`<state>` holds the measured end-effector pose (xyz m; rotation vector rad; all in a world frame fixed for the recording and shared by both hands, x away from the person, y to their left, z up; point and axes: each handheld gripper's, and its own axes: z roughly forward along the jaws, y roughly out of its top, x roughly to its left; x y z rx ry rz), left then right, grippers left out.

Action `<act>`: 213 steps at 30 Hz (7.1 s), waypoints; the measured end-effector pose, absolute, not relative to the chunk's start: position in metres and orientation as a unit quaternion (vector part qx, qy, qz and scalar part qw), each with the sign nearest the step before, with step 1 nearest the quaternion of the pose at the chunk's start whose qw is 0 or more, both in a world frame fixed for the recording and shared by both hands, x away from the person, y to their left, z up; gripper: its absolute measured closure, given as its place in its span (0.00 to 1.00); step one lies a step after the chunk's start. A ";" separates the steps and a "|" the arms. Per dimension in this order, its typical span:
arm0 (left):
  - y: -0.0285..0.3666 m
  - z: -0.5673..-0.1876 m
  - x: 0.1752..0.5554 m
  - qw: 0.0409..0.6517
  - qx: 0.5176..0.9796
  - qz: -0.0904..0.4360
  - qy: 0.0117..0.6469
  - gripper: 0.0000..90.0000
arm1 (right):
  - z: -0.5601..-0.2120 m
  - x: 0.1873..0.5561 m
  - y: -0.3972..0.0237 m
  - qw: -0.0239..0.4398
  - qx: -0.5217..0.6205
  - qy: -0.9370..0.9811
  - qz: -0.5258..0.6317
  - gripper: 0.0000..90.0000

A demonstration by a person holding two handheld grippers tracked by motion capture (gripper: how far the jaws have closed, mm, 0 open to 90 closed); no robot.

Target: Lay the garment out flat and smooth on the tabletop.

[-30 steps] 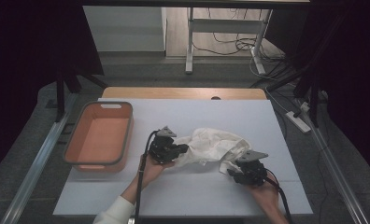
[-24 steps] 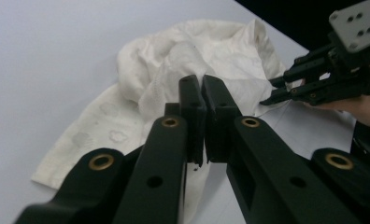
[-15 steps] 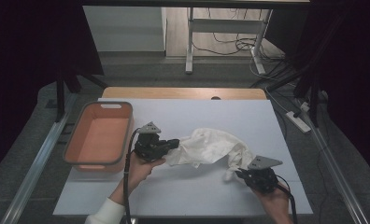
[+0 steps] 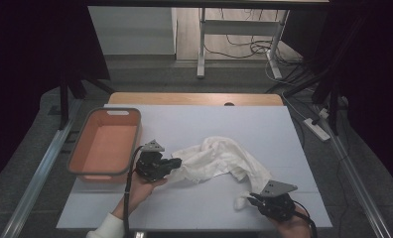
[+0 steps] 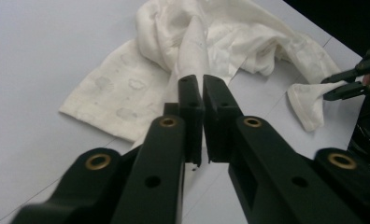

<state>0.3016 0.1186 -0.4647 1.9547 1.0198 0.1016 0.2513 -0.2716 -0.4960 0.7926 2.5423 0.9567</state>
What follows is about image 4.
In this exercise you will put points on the orange basket with grey rim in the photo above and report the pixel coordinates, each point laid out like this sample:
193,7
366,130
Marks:
105,145

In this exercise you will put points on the white cabinet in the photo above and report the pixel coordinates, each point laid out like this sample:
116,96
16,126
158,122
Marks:
131,31

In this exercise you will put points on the person's right hand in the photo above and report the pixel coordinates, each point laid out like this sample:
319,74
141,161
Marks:
293,228

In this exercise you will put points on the white metal desk frame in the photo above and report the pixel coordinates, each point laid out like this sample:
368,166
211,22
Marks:
237,27

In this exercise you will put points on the white table cover sheet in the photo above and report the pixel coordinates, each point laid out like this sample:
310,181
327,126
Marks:
244,125

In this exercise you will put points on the white power strip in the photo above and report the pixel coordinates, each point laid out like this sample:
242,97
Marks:
317,130

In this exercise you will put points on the black metal stand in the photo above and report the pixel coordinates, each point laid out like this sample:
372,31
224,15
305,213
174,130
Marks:
64,105
333,112

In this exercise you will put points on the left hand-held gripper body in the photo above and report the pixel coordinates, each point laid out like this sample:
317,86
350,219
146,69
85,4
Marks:
151,165

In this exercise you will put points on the black curtain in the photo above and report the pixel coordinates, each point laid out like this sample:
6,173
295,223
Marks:
376,82
26,66

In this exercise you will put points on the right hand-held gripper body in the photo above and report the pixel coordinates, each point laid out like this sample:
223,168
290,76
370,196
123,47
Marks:
277,206

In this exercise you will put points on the white plug adapter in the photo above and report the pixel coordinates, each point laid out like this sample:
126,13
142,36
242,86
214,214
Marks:
324,114

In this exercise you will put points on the aluminium rail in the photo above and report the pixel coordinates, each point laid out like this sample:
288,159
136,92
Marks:
42,168
356,185

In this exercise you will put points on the white baby shirt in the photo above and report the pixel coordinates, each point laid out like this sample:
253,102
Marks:
217,155

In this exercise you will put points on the person's left hand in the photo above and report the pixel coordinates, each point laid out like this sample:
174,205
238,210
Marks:
141,188

